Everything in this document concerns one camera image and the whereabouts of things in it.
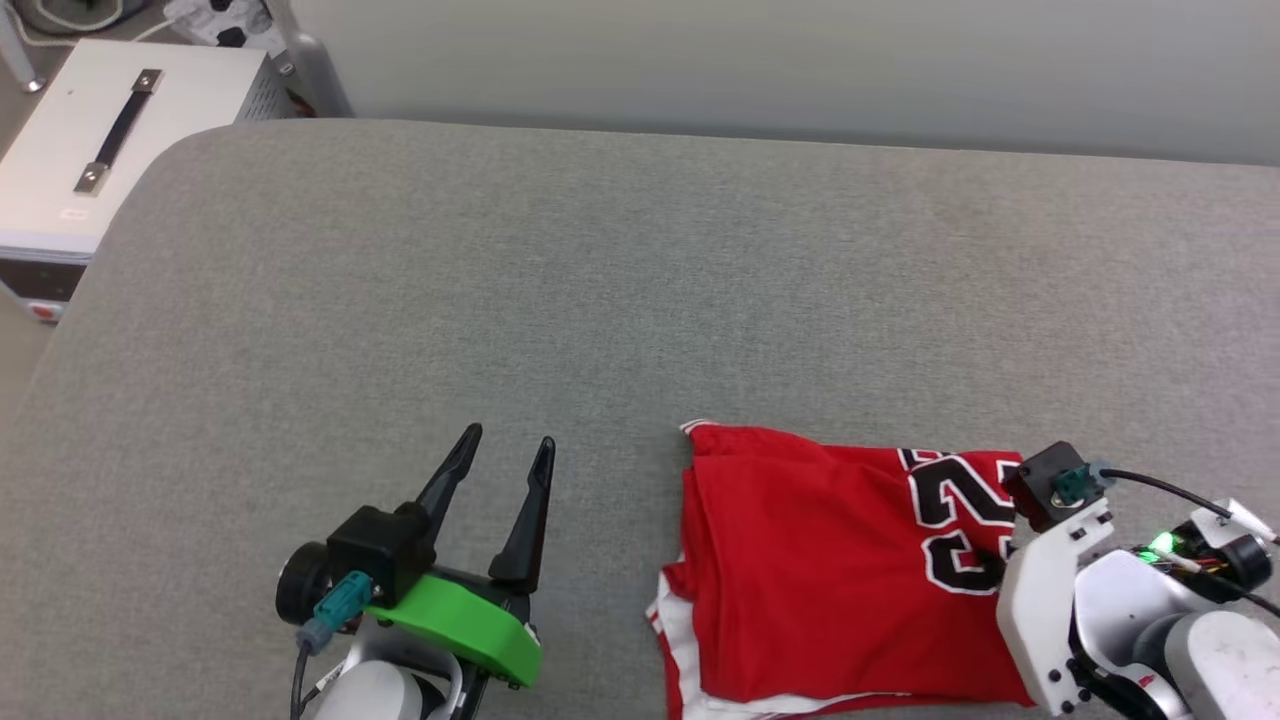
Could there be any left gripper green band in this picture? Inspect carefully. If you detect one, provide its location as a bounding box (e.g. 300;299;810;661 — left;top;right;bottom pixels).
363;423;557;720

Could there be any camera cable teal plug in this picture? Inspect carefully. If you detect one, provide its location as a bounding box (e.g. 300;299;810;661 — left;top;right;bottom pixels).
1051;461;1237;523
289;571;377;720

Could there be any white power strip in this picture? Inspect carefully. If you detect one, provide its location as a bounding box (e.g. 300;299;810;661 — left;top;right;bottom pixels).
162;0;277;50

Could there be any coiled light cable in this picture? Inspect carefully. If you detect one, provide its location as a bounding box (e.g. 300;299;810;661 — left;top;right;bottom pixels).
8;0;133;37

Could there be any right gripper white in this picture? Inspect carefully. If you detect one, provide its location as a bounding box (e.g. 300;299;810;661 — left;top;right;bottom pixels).
996;498;1117;717

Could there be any black strap handle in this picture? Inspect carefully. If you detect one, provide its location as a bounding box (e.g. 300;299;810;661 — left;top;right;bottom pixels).
72;67;165;197

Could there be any red and white jersey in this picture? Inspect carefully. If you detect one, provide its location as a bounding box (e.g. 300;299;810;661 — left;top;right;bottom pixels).
644;419;1043;720

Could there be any white power supply box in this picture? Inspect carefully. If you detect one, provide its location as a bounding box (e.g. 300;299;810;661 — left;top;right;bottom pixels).
0;38;293;324

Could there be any left camera cable teal plug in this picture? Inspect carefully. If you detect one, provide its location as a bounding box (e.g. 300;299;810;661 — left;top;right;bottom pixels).
289;571;377;720

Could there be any right camera cable teal plug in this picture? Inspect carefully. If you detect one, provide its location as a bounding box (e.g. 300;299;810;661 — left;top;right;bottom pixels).
1051;461;1237;523

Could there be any grey fabric sofa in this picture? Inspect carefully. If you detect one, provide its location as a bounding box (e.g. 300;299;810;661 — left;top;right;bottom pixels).
0;117;1280;720

